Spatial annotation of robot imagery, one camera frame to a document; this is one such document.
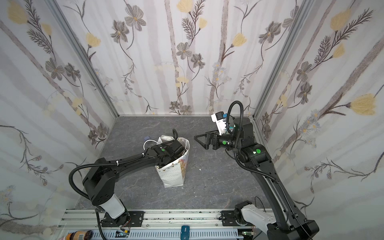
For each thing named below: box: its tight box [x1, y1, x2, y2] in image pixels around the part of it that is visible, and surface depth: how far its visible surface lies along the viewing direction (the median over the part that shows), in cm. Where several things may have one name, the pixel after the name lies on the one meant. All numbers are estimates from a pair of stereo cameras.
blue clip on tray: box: [180, 225, 190, 240], surface depth 70 cm
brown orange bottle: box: [59, 230, 94, 240], surface depth 68 cm
